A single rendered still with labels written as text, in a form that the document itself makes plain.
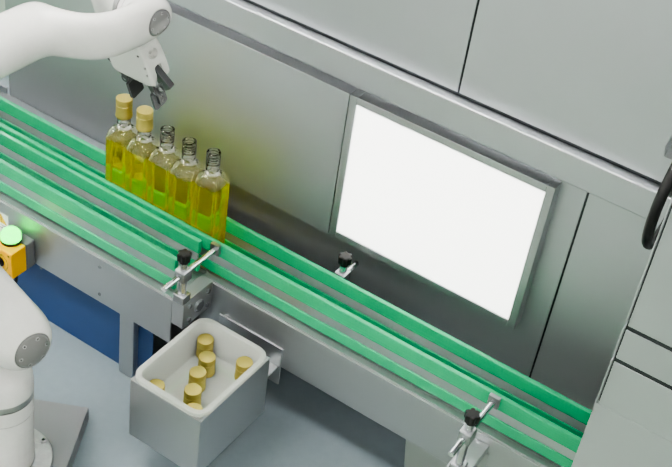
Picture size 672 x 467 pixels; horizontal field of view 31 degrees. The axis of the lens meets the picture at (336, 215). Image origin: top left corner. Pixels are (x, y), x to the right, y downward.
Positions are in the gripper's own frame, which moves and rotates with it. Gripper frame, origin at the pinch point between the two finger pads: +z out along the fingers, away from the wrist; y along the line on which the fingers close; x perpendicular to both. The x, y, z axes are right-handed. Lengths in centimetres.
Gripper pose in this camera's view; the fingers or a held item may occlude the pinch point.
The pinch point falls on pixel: (147, 92)
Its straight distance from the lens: 218.7
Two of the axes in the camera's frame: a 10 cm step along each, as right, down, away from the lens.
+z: 0.8, 5.9, 8.1
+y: -8.2, -4.1, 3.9
